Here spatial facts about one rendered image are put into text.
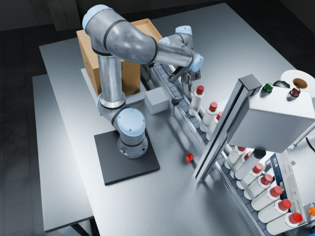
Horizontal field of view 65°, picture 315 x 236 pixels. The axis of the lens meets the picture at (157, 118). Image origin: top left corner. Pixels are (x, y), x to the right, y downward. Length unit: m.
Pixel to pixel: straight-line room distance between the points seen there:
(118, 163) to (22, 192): 1.18
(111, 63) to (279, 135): 0.60
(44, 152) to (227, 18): 1.62
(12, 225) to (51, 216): 0.99
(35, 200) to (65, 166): 0.94
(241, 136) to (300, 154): 0.71
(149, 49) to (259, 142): 0.44
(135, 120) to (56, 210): 0.52
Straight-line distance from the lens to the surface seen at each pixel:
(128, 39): 0.78
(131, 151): 1.17
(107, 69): 0.95
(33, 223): 2.14
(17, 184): 2.29
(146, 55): 0.81
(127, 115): 1.07
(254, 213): 1.21
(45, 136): 1.39
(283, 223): 1.08
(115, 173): 1.19
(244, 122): 0.70
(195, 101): 1.24
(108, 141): 1.27
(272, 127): 0.73
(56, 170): 1.28
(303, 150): 1.46
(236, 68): 1.74
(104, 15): 0.85
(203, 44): 1.85
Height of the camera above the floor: 1.96
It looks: 56 degrees down
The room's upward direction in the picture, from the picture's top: 6 degrees clockwise
